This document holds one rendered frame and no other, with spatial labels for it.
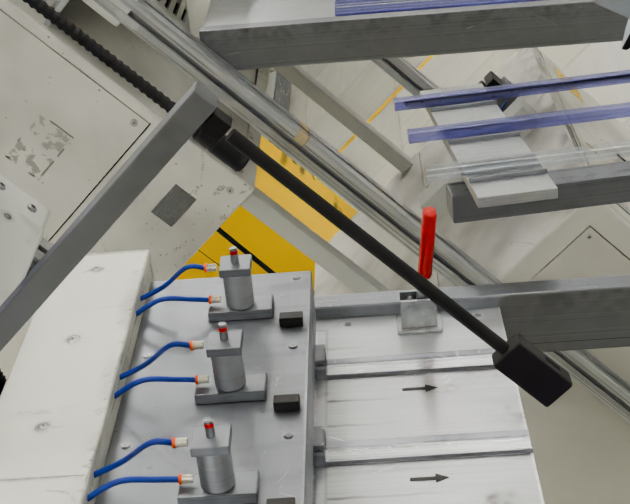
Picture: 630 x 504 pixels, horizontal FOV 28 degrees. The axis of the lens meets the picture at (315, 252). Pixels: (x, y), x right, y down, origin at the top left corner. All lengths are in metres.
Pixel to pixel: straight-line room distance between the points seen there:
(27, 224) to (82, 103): 0.80
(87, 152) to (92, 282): 0.88
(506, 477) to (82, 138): 1.13
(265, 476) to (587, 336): 0.40
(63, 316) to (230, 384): 0.17
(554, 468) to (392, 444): 1.27
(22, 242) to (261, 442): 0.31
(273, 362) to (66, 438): 0.17
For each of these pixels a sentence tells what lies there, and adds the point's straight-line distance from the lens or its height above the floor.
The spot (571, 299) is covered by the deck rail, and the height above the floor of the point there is 0.94.
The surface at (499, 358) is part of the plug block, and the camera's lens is 0.73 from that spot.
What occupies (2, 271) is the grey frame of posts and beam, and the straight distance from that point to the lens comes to 1.00.
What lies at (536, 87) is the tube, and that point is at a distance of 1.36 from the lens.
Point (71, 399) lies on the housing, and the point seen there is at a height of 1.26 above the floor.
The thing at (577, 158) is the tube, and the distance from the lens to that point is 1.16.
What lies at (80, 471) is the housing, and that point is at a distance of 0.81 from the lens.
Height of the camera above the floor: 1.45
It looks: 18 degrees down
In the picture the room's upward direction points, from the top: 53 degrees counter-clockwise
